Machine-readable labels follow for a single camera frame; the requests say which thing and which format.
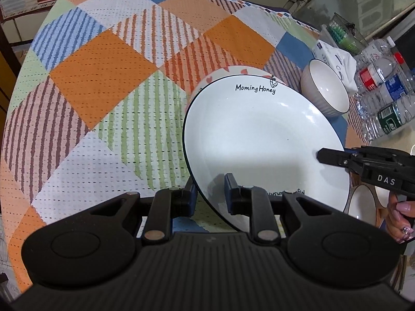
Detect white bowl with dark rim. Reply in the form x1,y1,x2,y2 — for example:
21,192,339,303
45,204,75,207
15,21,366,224
347,185,376,225

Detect grey ribbed white bowl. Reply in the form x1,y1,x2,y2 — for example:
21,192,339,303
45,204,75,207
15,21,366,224
300,59,350,117

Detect white Morning Honey plate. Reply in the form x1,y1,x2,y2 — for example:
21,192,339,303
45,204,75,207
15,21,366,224
183,74,350,232

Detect right hand with painted nails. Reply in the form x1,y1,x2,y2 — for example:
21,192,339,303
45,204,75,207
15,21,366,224
385,192,414,243

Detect green label water bottle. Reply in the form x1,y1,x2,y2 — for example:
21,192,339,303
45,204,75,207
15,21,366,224
362,93,414,142

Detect blue label water bottle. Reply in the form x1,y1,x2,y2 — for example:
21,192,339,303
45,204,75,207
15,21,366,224
354,67,414,118

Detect white tissue pack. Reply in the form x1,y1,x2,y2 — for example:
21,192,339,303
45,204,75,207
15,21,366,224
312,40,358,94

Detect red label water bottle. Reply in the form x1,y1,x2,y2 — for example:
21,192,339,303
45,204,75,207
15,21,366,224
355,52,404,93

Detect colourful patchwork tablecloth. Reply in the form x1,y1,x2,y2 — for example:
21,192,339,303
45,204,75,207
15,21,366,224
0,0,374,294

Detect clear plastic container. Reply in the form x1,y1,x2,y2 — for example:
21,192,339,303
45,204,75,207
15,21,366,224
326,13,368,56

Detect pink heart pattern plate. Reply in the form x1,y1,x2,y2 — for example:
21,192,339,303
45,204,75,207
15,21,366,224
186,65,286,108

